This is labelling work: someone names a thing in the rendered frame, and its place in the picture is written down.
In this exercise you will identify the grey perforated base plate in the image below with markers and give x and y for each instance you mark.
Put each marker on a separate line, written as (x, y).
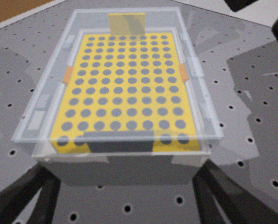
(239, 59)

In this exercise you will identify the clear plastic box lid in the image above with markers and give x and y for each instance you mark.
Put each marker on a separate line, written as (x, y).
(121, 102)

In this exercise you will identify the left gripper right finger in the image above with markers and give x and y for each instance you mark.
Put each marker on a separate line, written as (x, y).
(240, 206)

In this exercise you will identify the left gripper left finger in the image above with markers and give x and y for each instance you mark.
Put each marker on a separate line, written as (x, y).
(15, 197)

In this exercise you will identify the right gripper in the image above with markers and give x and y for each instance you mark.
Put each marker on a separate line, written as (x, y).
(237, 5)

